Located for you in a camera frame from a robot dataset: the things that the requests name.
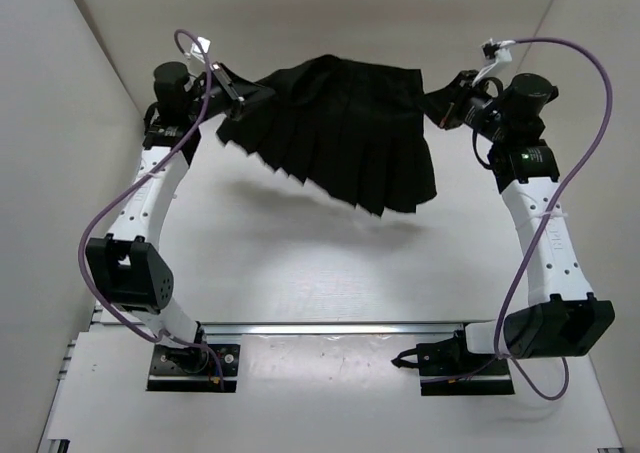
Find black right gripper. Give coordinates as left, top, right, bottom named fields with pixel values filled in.
left=414, top=72, right=511, bottom=144

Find black pleated skirt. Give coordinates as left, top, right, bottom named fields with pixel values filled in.
left=217, top=55, right=437, bottom=216

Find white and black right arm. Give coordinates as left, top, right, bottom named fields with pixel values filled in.
left=416, top=70, right=615, bottom=380

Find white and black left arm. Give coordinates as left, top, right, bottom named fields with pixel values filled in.
left=78, top=62, right=245, bottom=381

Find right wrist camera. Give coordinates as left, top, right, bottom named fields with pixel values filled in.
left=472, top=38, right=516, bottom=86

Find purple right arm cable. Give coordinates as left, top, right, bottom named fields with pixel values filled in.
left=419, top=36, right=615, bottom=402

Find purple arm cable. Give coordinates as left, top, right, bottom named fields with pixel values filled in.
left=79, top=29, right=226, bottom=384
left=419, top=36, right=615, bottom=402

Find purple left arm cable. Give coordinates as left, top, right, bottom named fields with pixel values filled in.
left=79, top=29, right=226, bottom=384

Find aluminium frame rail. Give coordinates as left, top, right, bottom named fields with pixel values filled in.
left=89, top=307, right=501, bottom=339

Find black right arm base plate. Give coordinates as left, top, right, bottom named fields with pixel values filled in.
left=416, top=338, right=515, bottom=397

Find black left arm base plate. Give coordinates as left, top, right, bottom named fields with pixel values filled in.
left=146, top=343, right=241, bottom=393

